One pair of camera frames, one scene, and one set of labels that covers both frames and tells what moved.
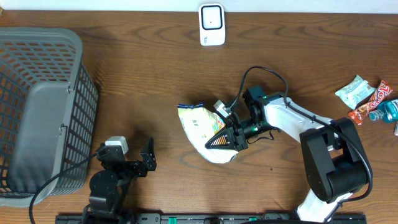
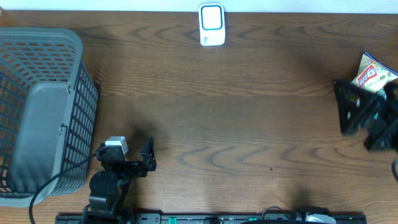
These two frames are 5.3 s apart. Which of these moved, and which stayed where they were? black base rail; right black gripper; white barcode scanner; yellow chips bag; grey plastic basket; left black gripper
Moved: yellow chips bag; right black gripper
Stayed: grey plastic basket; white barcode scanner; black base rail; left black gripper
